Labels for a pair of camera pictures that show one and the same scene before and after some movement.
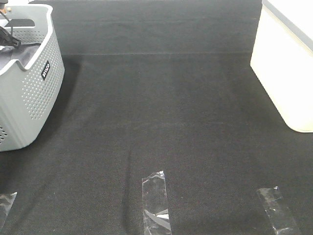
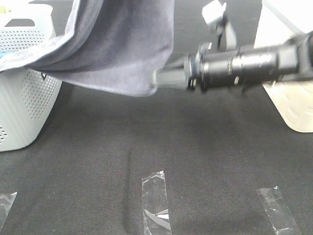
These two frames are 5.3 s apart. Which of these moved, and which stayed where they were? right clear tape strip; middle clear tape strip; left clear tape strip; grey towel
Moved: grey towel
Stayed: middle clear tape strip; left clear tape strip; right clear tape strip
